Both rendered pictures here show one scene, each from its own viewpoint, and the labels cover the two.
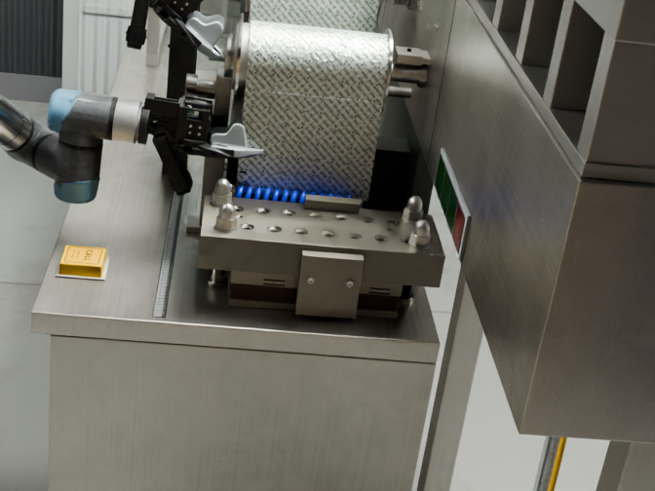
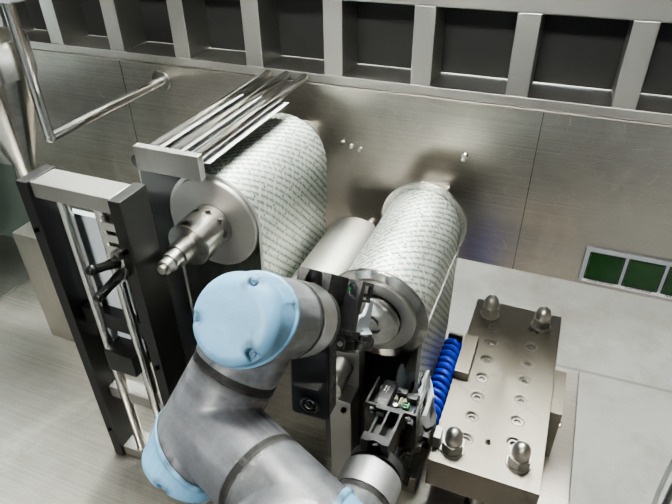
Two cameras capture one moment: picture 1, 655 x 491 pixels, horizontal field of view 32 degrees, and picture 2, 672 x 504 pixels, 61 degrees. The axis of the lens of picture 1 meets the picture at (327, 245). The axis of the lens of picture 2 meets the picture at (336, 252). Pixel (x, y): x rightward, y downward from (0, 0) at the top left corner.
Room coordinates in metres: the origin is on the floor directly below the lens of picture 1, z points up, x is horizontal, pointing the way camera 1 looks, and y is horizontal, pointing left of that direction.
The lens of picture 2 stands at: (1.63, 0.74, 1.77)
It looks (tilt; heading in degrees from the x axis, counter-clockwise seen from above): 35 degrees down; 299
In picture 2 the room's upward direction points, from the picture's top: 1 degrees counter-clockwise
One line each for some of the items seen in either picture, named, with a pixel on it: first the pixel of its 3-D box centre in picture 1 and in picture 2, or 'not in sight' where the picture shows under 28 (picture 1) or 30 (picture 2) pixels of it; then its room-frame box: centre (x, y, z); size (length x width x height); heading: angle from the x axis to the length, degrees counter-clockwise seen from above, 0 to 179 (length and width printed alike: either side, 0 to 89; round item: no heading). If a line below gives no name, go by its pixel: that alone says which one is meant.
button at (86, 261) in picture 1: (83, 261); not in sight; (1.69, 0.41, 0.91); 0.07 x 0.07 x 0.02; 7
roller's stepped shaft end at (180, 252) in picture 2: not in sight; (174, 257); (2.11, 0.31, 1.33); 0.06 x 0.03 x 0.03; 97
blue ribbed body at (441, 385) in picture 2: (296, 200); (441, 381); (1.80, 0.06, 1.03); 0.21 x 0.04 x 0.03; 97
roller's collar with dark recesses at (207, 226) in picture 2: not in sight; (200, 234); (2.12, 0.25, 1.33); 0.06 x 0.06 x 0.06; 7
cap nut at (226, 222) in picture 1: (226, 215); (520, 454); (1.65, 0.17, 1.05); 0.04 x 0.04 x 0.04
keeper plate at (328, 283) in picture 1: (328, 285); (553, 413); (1.62, -0.01, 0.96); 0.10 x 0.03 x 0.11; 97
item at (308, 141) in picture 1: (308, 146); (435, 332); (1.83, 0.06, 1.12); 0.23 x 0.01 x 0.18; 97
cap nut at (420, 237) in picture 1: (421, 232); (543, 316); (1.68, -0.15, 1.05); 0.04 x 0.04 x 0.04
